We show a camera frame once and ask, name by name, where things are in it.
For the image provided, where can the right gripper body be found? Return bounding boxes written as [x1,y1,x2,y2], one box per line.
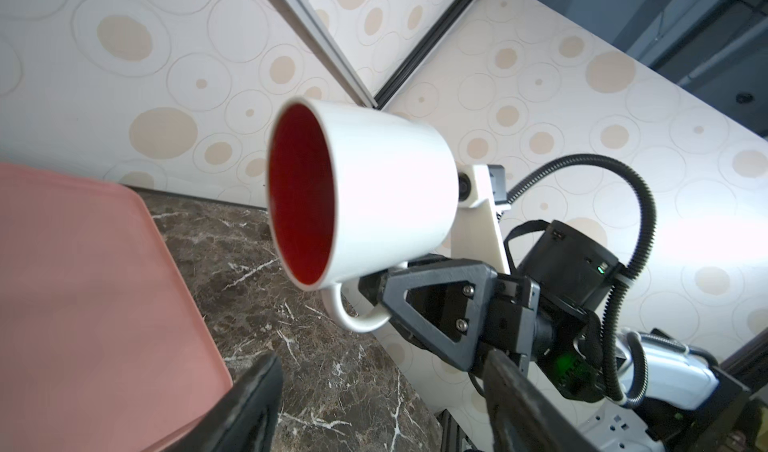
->
[479,220,621,403]

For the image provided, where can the black left corner post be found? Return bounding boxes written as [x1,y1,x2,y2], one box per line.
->
[374,0,476,110]

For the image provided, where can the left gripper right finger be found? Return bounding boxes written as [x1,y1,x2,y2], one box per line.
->
[483,350,595,452]

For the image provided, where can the pink plastic tray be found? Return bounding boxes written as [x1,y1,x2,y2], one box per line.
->
[1,163,232,451]

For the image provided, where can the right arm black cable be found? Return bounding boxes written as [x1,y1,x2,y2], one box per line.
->
[506,153,658,408]

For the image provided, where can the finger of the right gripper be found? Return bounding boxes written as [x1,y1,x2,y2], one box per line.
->
[359,256,498,372]

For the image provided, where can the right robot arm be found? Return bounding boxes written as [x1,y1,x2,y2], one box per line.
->
[359,220,761,451]

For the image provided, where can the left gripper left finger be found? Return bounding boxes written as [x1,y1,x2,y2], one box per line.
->
[169,352,284,452]

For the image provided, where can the white mug red inside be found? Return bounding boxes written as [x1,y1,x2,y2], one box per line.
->
[266,98,458,333]

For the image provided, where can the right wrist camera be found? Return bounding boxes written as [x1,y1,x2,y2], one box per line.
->
[449,164,511,273]

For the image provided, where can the left aluminium frame bar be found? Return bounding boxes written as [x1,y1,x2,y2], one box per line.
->
[268,0,378,108]

